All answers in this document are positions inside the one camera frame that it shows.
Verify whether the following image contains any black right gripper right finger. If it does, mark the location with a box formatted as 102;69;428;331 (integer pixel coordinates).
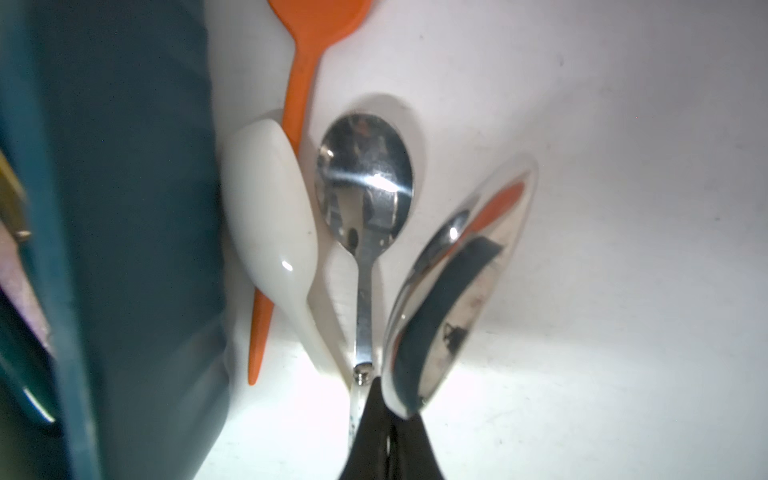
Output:
389;415;444;480

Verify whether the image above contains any large silver spoon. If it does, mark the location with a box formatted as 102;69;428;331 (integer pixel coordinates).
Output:
381;153;538;419

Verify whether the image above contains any silver spoon pink handle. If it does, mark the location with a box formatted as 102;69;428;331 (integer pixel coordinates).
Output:
1;225;55;355

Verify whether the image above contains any teal plastic storage box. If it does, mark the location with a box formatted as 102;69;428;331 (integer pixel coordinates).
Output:
1;1;229;479

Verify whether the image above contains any orange plastic spoon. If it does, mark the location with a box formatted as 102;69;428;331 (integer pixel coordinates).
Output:
247;0;373;386

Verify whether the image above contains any small silver spoon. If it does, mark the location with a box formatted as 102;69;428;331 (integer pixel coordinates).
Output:
315;112;414;444

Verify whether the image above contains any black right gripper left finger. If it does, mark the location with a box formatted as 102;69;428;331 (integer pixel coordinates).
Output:
339;377;390;480

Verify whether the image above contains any gold spoon green handle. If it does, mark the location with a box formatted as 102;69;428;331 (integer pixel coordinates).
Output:
1;153;31;244

